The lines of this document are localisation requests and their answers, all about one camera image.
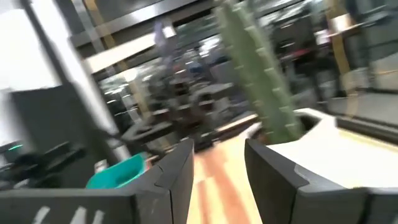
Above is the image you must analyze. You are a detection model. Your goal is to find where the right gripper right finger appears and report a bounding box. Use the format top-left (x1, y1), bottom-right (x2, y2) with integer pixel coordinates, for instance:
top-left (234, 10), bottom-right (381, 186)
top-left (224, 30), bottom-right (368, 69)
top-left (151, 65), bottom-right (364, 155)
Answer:
top-left (244, 138), bottom-right (398, 224)

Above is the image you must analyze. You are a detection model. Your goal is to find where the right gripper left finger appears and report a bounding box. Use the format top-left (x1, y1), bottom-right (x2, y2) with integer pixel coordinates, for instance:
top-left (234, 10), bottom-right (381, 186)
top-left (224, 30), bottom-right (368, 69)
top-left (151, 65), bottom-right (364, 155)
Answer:
top-left (0, 138), bottom-right (195, 224)

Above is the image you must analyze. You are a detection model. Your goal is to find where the green basket with red rim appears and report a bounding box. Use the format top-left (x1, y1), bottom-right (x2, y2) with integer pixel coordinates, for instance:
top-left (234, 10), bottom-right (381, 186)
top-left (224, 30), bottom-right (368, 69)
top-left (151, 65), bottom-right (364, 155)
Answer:
top-left (86, 152), bottom-right (149, 190)

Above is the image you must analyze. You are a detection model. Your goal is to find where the white hexagonal plant pot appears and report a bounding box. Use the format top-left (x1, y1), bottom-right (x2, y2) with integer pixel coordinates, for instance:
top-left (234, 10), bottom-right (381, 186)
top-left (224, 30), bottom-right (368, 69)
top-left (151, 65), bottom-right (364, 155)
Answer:
top-left (248, 107), bottom-right (398, 189)

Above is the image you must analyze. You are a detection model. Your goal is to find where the black flat panel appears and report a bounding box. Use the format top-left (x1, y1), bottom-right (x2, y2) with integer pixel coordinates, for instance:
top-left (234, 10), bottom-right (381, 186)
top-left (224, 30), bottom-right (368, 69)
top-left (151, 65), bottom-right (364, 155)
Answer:
top-left (11, 83), bottom-right (103, 187)

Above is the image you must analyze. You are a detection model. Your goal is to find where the green cactus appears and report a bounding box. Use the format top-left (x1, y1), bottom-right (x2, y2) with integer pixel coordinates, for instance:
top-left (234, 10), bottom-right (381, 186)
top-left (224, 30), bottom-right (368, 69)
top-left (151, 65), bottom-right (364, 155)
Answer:
top-left (214, 0), bottom-right (304, 144)

